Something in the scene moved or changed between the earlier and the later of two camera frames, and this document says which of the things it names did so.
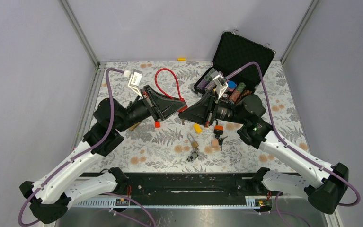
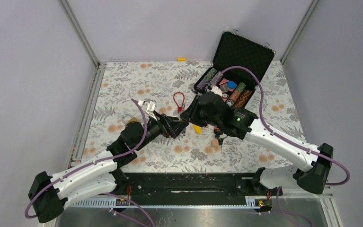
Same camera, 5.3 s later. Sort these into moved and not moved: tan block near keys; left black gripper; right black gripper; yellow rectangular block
Moved: left black gripper
Not moved: yellow rectangular block; tan block near keys; right black gripper
